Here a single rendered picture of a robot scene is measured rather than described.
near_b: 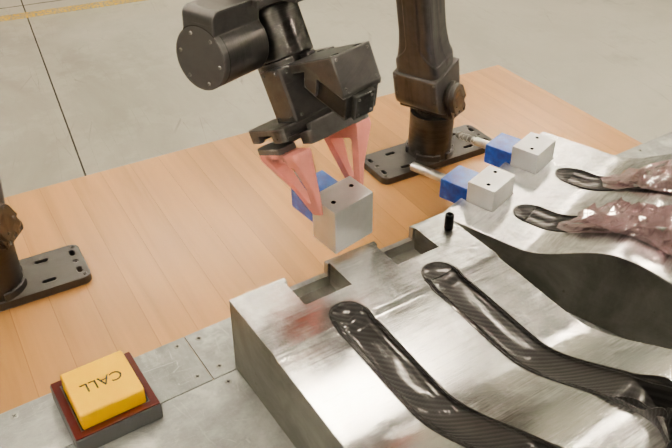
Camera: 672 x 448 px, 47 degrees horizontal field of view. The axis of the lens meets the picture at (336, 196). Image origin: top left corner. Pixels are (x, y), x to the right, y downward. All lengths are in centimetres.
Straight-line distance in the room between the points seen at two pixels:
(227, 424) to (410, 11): 52
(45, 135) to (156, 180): 192
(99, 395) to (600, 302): 51
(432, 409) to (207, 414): 22
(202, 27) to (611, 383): 44
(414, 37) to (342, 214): 32
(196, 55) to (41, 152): 224
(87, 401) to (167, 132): 221
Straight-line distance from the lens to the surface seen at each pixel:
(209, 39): 66
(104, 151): 283
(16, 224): 89
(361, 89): 66
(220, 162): 112
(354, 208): 75
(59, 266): 96
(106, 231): 101
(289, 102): 70
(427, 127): 108
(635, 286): 83
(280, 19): 72
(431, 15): 97
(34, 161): 285
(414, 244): 84
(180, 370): 81
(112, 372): 77
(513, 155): 101
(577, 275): 86
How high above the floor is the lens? 137
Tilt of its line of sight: 34 degrees down
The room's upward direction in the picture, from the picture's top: straight up
